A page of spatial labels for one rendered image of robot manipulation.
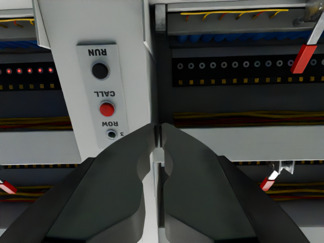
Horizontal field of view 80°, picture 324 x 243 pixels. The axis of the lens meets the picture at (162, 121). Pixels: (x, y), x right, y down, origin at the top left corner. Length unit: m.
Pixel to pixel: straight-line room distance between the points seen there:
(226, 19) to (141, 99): 0.15
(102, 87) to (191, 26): 0.13
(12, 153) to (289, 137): 0.36
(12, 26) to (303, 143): 0.40
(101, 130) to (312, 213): 0.47
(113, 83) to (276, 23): 0.21
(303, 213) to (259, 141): 0.30
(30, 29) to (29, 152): 0.16
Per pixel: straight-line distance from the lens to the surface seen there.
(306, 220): 0.53
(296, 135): 0.30
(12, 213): 0.59
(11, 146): 0.33
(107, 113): 0.23
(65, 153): 0.29
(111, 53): 0.21
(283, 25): 0.31
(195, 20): 0.27
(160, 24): 0.24
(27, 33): 0.32
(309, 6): 0.28
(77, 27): 0.22
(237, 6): 0.26
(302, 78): 0.46
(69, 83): 0.24
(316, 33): 0.28
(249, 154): 0.28
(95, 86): 0.22
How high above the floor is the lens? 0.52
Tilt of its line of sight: 27 degrees up
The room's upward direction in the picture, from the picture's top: 178 degrees clockwise
